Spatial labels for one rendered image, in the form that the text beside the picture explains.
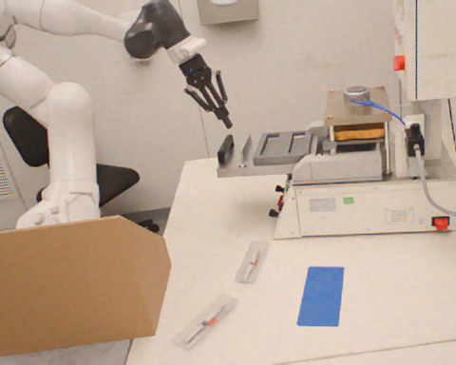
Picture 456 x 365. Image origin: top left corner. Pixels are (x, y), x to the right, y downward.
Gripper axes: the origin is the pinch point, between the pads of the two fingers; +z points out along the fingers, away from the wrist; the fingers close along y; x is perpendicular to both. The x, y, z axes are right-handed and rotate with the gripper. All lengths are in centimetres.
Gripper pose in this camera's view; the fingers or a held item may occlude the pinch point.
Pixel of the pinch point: (224, 117)
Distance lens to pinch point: 154.0
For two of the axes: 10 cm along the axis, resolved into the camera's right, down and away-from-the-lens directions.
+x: -0.3, 4.4, -9.0
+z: 4.7, 8.0, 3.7
